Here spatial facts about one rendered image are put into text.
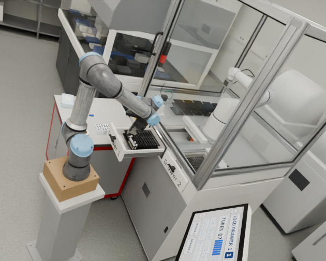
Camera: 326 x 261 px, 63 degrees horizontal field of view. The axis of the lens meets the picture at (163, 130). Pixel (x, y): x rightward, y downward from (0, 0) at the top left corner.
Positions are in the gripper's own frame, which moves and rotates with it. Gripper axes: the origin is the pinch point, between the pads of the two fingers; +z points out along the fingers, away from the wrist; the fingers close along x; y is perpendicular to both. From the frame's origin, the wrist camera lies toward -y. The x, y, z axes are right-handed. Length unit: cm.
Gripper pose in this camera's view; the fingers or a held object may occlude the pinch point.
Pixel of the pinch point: (128, 130)
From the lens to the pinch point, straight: 185.1
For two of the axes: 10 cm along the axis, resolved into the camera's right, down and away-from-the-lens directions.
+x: 2.5, -5.6, 7.9
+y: 7.9, 5.9, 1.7
